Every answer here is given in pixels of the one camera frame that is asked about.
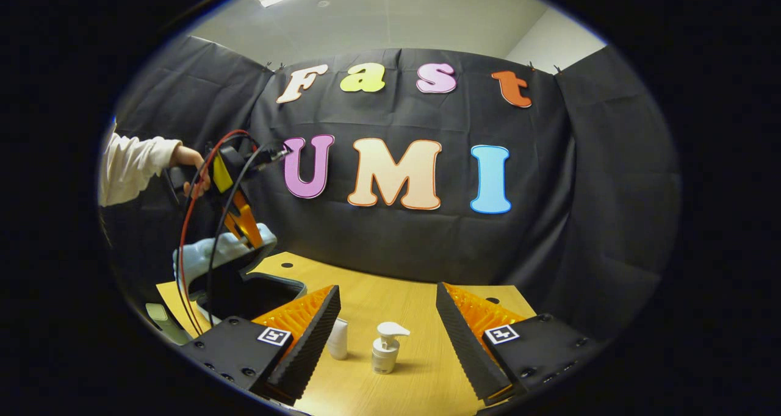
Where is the white squeeze tube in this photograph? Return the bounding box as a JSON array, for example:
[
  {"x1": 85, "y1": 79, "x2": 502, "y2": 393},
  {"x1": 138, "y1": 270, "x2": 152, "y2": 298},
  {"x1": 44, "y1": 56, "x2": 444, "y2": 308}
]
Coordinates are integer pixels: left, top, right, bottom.
[{"x1": 327, "y1": 318, "x2": 349, "y2": 361}]

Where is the black backdrop cloth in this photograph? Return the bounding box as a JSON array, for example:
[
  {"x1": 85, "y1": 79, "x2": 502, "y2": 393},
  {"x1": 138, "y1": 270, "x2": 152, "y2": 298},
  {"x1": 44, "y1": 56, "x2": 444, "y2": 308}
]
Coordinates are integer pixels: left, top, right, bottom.
[{"x1": 101, "y1": 35, "x2": 681, "y2": 343}]

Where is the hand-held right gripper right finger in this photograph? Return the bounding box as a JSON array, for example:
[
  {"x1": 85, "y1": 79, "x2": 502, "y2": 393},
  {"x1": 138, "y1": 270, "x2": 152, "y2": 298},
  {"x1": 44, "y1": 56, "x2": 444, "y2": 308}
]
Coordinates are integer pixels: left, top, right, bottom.
[{"x1": 435, "y1": 282, "x2": 605, "y2": 407}]

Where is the black cable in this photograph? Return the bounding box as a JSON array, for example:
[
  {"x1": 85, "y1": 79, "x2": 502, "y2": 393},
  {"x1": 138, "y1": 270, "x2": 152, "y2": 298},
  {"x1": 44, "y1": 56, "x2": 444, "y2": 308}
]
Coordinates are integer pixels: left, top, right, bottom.
[{"x1": 204, "y1": 142, "x2": 291, "y2": 329}]

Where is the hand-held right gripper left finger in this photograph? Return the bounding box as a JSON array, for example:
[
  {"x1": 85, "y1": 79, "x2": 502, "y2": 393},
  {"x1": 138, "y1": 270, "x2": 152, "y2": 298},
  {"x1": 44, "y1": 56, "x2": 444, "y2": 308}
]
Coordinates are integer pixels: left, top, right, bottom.
[{"x1": 182, "y1": 284, "x2": 342, "y2": 406}]

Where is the light blue suitcase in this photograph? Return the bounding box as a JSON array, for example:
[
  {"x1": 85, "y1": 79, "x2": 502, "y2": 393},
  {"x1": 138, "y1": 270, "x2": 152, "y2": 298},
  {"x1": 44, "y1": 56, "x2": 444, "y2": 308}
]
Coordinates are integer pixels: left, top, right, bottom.
[{"x1": 173, "y1": 222, "x2": 308, "y2": 325}]

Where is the pale grey flat object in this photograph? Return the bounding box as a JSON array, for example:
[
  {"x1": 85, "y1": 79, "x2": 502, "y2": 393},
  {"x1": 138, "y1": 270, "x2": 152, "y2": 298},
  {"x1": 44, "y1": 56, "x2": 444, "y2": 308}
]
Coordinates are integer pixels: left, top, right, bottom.
[{"x1": 145, "y1": 303, "x2": 185, "y2": 345}]

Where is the white pump bottle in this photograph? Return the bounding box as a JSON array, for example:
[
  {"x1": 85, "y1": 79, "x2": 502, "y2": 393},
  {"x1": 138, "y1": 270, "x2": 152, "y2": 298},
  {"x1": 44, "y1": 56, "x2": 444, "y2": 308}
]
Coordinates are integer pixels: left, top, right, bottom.
[{"x1": 371, "y1": 321, "x2": 411, "y2": 375}]

